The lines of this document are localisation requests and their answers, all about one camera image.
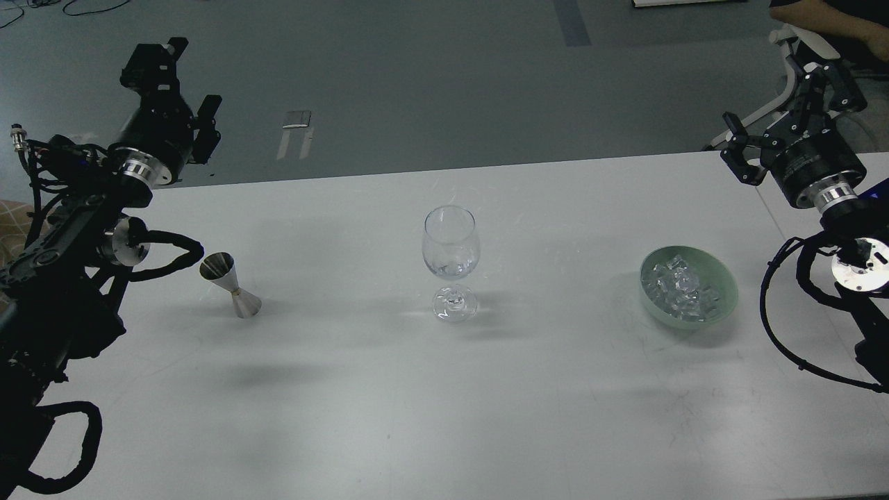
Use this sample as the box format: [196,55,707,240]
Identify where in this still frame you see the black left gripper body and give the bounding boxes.
[111,97,196,189]

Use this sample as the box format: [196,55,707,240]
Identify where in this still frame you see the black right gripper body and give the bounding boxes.
[760,125,867,213]

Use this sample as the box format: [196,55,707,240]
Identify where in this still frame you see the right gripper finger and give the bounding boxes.
[788,62,867,136]
[720,112,782,186]

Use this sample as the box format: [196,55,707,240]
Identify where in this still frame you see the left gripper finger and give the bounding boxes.
[119,37,190,105]
[188,94,222,165]

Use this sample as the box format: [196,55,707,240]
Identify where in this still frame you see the steel cocktail jigger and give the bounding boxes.
[198,252,263,319]

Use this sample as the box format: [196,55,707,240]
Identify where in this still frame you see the clear ice cubes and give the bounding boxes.
[641,253,722,322]

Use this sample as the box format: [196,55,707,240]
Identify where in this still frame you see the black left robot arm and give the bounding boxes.
[2,37,222,499]

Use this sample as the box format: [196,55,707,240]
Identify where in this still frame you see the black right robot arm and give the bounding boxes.
[716,56,888,394]

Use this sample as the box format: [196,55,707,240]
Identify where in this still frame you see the clear wine glass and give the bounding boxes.
[422,205,481,324]

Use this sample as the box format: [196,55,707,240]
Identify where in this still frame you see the person left hand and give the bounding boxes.
[860,24,889,63]

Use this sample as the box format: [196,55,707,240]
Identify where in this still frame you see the seated person dark shirt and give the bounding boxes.
[769,1,885,55]

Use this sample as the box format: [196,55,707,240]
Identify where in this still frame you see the white office chair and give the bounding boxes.
[739,24,844,135]

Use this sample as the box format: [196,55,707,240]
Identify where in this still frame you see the green bowl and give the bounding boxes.
[638,246,738,331]

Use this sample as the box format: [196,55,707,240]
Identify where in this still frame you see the beige checkered sofa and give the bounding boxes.
[1,199,34,240]

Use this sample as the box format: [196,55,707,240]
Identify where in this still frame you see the black floor cable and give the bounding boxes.
[0,0,131,27]

